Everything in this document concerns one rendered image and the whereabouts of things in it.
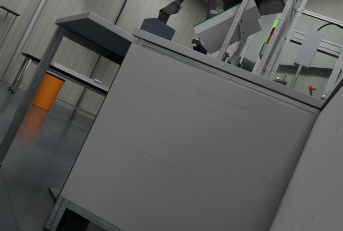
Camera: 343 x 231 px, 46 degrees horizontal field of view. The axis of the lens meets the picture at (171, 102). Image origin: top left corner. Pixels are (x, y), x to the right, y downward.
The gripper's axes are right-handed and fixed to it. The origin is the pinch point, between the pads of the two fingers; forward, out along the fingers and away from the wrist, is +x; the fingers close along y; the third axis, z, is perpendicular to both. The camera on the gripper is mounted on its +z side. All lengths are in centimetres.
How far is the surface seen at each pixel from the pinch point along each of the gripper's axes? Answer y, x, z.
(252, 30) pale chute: -28.7, -15.0, 28.7
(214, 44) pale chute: -30.1, -1.8, 14.7
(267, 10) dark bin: -29, -26, 31
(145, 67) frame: -77, 27, 5
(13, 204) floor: -61, 100, -29
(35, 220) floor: -64, 100, -15
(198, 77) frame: -77, 23, 26
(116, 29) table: -66, 15, -18
